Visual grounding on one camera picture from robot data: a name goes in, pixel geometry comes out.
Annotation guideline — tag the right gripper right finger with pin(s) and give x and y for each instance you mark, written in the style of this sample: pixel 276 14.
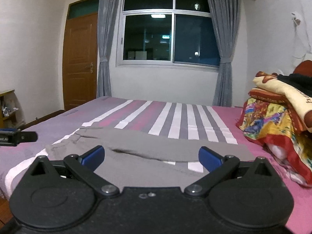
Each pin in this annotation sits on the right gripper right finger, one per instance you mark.
pixel 219 167

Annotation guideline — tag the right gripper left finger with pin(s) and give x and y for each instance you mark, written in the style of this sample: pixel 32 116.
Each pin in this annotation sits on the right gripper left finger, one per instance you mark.
pixel 82 168

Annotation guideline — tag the grey pants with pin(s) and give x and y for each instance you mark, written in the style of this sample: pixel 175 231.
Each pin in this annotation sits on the grey pants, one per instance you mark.
pixel 137 159

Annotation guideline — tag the wooden shelf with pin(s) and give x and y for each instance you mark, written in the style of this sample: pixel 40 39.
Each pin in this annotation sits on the wooden shelf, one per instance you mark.
pixel 8 114

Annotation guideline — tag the striped pink bed sheet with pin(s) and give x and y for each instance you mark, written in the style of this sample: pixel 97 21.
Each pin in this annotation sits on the striped pink bed sheet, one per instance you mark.
pixel 172 120

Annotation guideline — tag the colourful folded quilt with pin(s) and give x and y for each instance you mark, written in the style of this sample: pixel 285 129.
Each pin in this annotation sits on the colourful folded quilt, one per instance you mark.
pixel 269 120

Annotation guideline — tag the black garment on pile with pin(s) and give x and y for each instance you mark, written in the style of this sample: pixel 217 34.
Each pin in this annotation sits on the black garment on pile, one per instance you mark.
pixel 301 82

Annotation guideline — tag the brown wooden door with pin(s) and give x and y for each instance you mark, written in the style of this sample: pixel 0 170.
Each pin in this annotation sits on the brown wooden door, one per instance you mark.
pixel 80 53

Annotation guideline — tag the red wooden headboard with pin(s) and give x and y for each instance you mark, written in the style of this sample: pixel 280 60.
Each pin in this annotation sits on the red wooden headboard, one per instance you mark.
pixel 304 68

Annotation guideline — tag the right grey curtain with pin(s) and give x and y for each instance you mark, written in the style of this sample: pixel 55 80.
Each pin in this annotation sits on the right grey curtain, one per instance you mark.
pixel 225 19

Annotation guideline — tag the grey curtain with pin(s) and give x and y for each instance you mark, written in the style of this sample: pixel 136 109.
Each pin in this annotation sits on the grey curtain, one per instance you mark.
pixel 107 12
pixel 225 19

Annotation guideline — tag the left grey curtain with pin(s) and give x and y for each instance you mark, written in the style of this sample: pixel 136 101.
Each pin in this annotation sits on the left grey curtain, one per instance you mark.
pixel 107 12

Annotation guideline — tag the window with white frame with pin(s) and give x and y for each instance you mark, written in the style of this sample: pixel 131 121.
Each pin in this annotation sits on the window with white frame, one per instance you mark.
pixel 167 33

